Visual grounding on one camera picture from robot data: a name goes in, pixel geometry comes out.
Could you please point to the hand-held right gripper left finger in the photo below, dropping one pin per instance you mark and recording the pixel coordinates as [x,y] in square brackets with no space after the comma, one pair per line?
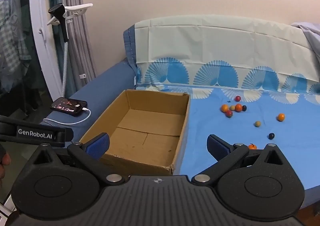
[98,146]

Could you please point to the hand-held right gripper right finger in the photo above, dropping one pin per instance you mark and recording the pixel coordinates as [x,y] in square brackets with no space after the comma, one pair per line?
[218,148]

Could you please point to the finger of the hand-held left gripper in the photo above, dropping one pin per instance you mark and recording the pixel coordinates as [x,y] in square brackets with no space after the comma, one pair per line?
[35,136]

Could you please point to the tangerine with stem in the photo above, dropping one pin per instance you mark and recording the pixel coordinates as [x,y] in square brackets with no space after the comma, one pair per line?
[252,146]

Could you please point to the orange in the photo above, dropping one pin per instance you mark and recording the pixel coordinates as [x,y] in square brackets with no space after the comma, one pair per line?
[238,107]
[224,108]
[281,117]

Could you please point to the beige round fruit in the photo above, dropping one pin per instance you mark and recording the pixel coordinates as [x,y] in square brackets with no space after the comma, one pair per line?
[257,124]

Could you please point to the brown cardboard box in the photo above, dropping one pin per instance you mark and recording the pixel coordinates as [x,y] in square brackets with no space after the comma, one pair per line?
[150,126]

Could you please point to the person's left hand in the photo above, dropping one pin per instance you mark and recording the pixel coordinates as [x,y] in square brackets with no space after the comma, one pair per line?
[6,159]

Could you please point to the blue fan-print bed sheet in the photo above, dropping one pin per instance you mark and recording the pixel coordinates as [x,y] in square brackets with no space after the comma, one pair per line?
[212,121]

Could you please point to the blue sofa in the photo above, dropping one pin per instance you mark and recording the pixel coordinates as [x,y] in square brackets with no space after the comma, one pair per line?
[107,78]

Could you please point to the white curtain clip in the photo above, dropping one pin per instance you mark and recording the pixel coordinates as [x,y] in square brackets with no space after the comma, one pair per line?
[82,75]

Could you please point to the grey curtain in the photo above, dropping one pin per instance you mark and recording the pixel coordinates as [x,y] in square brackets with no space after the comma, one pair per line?
[75,45]

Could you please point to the hanging checked clothes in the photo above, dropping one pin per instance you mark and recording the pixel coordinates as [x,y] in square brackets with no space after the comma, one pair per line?
[8,40]

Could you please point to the blue cloth cover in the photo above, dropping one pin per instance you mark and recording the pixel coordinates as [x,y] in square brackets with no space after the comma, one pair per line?
[128,48]

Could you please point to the black garment steamer head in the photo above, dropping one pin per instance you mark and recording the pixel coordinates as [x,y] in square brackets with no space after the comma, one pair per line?
[60,18]

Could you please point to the white plastic hanger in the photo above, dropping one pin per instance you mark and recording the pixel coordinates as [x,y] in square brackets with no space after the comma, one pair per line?
[77,8]

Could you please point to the grey cloth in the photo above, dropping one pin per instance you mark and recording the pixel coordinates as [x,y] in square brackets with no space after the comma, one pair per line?
[310,35]

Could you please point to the white door frame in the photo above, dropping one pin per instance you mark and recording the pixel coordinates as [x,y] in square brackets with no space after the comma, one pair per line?
[41,28]

